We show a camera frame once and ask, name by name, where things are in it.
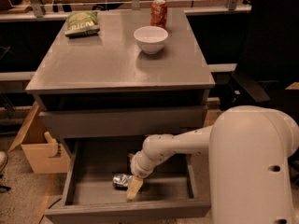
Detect orange soda can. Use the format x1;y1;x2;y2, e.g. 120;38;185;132
150;0;167;28

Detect green chip bag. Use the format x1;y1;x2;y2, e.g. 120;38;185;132
64;11;100;38

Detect open grey middle drawer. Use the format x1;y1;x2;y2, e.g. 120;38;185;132
45;135;210;224

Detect white shoe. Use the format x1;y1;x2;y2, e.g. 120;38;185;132
0;151;8;172

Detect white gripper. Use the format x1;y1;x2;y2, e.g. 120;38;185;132
126;153;153;202

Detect light wooden box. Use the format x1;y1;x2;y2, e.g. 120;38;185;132
8;103;71;174

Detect grey top drawer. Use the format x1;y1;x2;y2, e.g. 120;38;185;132
40;105;207;139

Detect white ceramic bowl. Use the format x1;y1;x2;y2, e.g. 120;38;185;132
134;26;168;54

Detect black office chair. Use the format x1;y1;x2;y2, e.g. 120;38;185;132
218;0;299;185

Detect grey drawer cabinet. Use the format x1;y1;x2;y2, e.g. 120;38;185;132
25;8;216;154

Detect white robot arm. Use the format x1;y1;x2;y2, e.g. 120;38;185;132
130;105;299;224

